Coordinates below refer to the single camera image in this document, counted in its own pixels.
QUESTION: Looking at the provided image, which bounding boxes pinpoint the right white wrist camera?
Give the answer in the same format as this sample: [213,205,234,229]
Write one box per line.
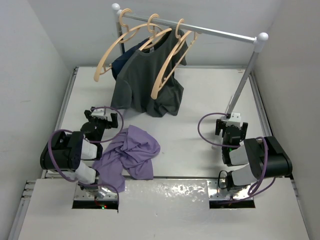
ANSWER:
[226,112,242,128]

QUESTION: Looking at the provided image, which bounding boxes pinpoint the purple t-shirt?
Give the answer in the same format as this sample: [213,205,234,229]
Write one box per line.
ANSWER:
[92,125,161,193]

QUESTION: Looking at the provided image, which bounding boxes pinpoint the navy blue t-shirt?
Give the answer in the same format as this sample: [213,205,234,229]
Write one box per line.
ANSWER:
[111,38,149,80]

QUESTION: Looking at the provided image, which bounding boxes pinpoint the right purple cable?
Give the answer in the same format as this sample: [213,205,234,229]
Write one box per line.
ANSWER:
[197,112,277,201]

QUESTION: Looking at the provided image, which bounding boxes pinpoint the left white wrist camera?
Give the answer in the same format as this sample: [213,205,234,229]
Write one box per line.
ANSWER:
[91,108,107,120]

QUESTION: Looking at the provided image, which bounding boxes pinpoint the metal clothes rack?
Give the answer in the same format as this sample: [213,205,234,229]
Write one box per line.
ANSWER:
[111,3,269,114]

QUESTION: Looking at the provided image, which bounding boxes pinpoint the beige plastic hanger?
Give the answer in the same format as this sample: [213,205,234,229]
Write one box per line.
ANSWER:
[150,18,199,100]

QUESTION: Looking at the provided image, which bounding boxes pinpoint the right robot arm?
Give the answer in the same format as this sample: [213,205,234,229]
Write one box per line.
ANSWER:
[215,119,293,191]

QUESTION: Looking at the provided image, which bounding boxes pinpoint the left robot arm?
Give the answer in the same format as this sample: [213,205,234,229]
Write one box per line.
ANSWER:
[40,106,123,199]

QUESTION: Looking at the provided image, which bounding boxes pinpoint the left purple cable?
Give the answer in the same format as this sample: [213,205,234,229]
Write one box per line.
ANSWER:
[48,106,125,201]

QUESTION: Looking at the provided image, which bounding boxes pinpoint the dark grey t-shirt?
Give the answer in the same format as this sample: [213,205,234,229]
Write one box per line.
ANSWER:
[110,29,188,118]

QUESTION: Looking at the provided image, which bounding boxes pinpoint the beige empty hanger left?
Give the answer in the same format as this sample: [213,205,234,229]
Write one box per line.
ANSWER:
[93,3,140,82]

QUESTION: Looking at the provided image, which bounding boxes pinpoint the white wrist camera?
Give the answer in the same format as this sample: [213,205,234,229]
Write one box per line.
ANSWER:
[91,108,107,120]
[226,112,242,128]

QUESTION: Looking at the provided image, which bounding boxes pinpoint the purple cable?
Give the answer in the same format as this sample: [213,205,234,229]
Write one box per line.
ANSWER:
[48,106,125,201]
[197,112,277,201]

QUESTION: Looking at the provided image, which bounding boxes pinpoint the beige hanger with grey shirt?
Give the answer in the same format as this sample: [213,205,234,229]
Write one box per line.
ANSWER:
[139,13,172,52]

